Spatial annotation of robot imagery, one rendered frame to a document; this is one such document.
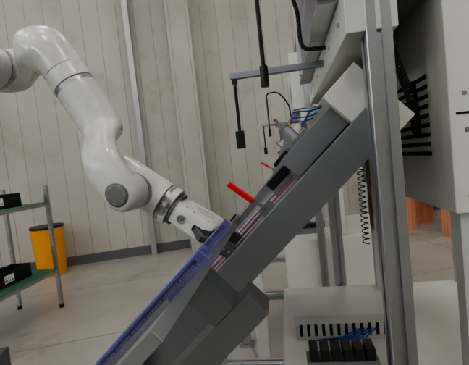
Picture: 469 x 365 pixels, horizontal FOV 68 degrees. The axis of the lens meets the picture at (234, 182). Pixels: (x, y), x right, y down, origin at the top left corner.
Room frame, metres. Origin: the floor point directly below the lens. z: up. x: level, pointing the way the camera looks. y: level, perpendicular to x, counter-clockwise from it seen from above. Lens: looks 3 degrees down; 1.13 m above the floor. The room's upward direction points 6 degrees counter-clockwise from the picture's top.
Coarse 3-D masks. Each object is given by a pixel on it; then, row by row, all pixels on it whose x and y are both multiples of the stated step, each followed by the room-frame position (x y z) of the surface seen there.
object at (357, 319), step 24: (336, 0) 0.61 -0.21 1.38; (408, 0) 0.64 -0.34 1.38; (312, 24) 0.72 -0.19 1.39; (312, 72) 1.12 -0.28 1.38; (312, 96) 1.22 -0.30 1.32; (312, 336) 0.92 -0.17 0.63; (336, 336) 0.91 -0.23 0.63; (360, 336) 0.88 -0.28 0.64; (384, 336) 0.89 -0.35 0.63; (240, 360) 1.37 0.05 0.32; (264, 360) 1.36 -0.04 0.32; (312, 360) 0.77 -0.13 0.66; (336, 360) 0.76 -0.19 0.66; (360, 360) 0.75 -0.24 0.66
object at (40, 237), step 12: (36, 228) 4.02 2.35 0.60; (60, 228) 4.15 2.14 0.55; (36, 240) 4.01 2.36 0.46; (48, 240) 4.03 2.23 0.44; (60, 240) 4.13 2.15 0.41; (36, 252) 4.03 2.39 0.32; (48, 252) 4.03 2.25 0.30; (60, 252) 4.12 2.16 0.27; (36, 264) 4.07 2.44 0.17; (48, 264) 4.03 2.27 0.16; (60, 264) 4.11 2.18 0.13
